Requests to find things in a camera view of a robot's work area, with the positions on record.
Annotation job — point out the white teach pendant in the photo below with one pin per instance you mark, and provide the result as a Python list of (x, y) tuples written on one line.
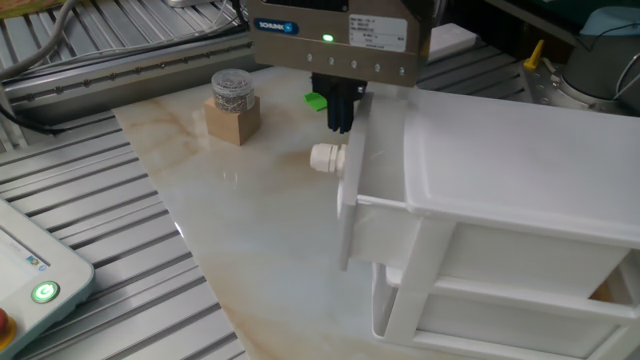
[(50, 260)]

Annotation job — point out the yellow plastic cone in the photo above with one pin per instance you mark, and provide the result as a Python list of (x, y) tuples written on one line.
[(535, 55)]

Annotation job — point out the wooden cube block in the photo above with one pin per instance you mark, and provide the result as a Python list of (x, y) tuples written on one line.
[(230, 126)]

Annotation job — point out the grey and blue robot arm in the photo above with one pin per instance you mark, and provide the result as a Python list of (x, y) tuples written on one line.
[(595, 65)]

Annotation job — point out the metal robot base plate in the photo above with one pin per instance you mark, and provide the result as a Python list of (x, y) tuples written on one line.
[(542, 85)]

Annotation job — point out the aluminium rail with holes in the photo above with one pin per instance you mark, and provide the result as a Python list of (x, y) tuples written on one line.
[(125, 77)]

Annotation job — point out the white plastic drawer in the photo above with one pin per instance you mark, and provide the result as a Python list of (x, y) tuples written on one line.
[(500, 315), (380, 150)]

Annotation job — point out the green yellow box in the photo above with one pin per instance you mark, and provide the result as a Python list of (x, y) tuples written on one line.
[(25, 7)]

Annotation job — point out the white plastic drawer cabinet frame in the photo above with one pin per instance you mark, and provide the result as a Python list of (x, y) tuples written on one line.
[(500, 160)]

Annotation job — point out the grey metal gripper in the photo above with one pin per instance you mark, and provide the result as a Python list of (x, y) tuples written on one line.
[(340, 45)]

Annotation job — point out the marble pattern board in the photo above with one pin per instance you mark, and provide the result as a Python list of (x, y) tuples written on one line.
[(210, 200)]

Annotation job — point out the green plastic piece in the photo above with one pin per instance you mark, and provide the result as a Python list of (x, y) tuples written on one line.
[(315, 101)]

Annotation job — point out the white rectangular adapter box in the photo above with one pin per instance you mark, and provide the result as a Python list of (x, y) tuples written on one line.
[(450, 42)]

